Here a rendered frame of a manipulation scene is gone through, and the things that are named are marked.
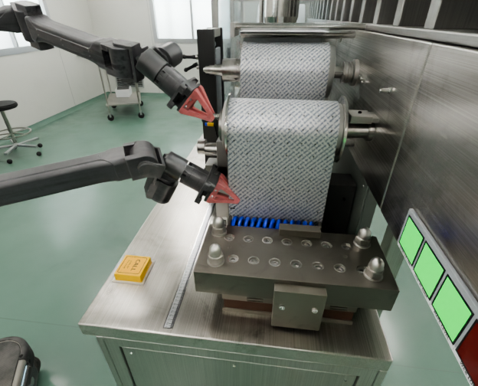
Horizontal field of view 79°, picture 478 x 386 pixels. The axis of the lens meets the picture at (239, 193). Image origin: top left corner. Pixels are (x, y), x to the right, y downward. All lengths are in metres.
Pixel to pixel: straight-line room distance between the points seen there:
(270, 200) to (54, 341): 1.54
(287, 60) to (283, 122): 0.26
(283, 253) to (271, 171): 0.19
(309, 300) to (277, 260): 0.10
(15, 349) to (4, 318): 0.54
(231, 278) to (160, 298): 0.22
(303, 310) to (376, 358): 0.17
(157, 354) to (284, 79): 0.75
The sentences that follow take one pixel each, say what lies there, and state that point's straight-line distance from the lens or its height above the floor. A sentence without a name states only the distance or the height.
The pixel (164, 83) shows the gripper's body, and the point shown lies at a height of 1.34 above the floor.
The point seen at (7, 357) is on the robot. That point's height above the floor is 0.24.
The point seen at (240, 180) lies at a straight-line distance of 0.69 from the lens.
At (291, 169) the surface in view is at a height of 1.17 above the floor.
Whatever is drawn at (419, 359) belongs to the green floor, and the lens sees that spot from 1.91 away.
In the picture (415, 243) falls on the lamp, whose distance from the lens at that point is 0.50.
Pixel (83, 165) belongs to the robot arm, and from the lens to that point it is 0.68.
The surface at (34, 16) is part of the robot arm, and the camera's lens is 1.05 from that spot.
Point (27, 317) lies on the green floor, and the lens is 2.17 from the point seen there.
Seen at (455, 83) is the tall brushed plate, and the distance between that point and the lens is 0.47.
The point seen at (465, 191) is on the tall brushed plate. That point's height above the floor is 1.30.
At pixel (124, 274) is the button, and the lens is 0.80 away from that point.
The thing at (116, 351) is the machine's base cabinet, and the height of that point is 0.81.
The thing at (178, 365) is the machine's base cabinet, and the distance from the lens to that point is 0.80.
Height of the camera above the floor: 1.47
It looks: 32 degrees down
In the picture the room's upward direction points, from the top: straight up
